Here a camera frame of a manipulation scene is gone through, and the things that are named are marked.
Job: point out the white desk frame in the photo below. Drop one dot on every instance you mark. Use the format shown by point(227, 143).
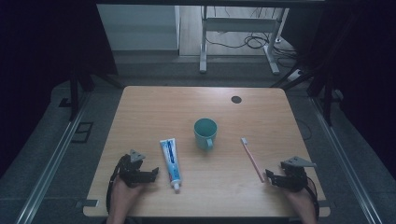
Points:
point(239, 24)

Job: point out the white power strip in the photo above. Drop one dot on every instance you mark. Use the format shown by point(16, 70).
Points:
point(295, 75)

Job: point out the teal cup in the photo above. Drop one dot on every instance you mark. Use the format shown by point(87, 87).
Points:
point(205, 133)

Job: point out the white panel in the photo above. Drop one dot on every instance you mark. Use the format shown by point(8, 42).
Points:
point(137, 28)

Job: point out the white and blue toothpaste tube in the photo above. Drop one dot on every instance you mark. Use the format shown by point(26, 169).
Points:
point(171, 163)

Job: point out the dark round table grommet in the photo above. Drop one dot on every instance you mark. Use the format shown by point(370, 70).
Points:
point(236, 99)

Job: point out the black metal stand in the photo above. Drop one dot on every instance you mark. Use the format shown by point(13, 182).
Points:
point(327, 99)
point(74, 93)

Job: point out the person's right hand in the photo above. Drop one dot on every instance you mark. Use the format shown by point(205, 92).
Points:
point(300, 200)

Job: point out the dark curtain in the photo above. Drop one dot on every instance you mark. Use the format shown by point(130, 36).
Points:
point(364, 62)
point(34, 46)

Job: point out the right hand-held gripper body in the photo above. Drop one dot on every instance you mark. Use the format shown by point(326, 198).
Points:
point(295, 175)

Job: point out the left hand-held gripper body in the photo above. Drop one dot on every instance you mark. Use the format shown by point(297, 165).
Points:
point(132, 171)

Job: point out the grey tape strip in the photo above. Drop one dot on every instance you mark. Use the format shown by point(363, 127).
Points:
point(87, 203)

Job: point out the pink toothbrush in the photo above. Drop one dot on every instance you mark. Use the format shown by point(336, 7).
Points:
point(252, 160)

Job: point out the metal floor rail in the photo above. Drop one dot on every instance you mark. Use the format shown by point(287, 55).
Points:
point(339, 155)
point(53, 158)

